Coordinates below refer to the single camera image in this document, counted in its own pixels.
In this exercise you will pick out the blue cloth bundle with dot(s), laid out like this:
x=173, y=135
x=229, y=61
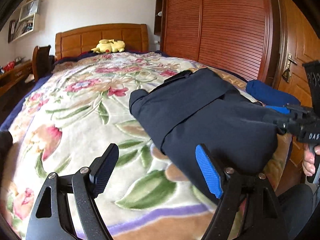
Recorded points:
x=272, y=98

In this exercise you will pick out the wooden door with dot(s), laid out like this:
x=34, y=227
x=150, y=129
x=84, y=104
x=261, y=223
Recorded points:
x=299, y=39

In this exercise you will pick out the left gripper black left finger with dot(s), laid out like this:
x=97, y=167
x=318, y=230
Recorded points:
x=51, y=217

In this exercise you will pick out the red basket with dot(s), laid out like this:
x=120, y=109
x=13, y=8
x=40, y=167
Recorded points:
x=10, y=66

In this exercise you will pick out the brass door handle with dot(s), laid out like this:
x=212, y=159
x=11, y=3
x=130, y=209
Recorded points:
x=287, y=72

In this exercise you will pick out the dark wooden chair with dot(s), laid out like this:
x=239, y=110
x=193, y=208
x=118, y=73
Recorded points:
x=41, y=61

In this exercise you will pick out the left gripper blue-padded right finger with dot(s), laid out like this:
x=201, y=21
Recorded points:
x=262, y=218

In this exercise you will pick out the black coat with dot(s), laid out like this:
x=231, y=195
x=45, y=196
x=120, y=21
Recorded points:
x=192, y=108

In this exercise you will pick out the wooden desk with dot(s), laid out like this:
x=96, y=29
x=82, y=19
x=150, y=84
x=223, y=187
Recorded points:
x=11, y=78

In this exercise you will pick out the grey crumpled garment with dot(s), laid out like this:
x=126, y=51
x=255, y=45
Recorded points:
x=6, y=142

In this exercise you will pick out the wooden headboard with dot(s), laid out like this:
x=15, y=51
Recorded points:
x=77, y=41

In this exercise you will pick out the person's right hand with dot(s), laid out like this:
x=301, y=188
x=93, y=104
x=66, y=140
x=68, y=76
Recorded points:
x=308, y=164

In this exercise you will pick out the white wall shelf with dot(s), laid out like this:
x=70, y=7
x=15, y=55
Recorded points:
x=24, y=20

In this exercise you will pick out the yellow Pikachu plush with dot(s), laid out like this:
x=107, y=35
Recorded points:
x=109, y=46

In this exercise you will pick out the wooden louvered wardrobe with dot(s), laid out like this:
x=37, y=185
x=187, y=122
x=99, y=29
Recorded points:
x=240, y=36

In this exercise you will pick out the floral blanket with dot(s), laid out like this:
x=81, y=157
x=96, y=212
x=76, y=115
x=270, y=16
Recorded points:
x=72, y=118

